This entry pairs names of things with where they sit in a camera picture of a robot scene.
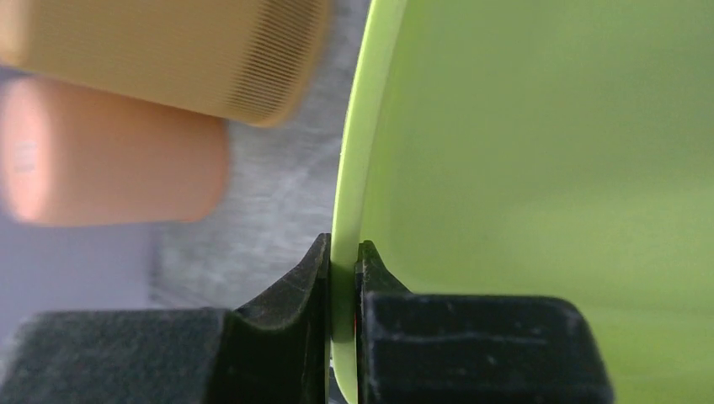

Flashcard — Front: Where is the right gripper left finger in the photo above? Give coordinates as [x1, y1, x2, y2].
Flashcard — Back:
[1, 234, 330, 403]

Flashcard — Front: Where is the yellow mesh waste basket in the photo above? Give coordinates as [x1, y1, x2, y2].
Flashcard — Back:
[1, 0, 332, 127]

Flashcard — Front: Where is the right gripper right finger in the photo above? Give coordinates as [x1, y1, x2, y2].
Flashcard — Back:
[355, 241, 615, 403]

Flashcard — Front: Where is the green plastic basin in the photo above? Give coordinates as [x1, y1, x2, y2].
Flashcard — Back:
[331, 1, 713, 403]

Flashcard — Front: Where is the orange plastic bucket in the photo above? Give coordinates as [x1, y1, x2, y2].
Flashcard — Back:
[1, 77, 229, 226]

